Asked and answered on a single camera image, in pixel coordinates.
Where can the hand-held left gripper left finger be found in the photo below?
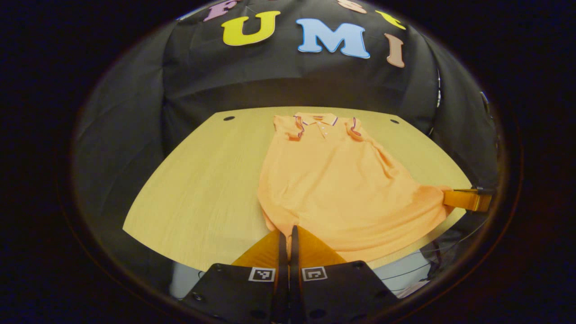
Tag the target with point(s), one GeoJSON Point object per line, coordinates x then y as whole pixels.
{"type": "Point", "coordinates": [282, 270]}

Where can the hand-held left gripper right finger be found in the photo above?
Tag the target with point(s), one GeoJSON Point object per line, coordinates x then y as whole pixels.
{"type": "Point", "coordinates": [294, 270]}

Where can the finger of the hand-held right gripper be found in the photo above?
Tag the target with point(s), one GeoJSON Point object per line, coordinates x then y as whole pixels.
{"type": "Point", "coordinates": [463, 199]}

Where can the orange T-shirt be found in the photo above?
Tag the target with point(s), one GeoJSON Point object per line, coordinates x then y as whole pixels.
{"type": "Point", "coordinates": [333, 189]}

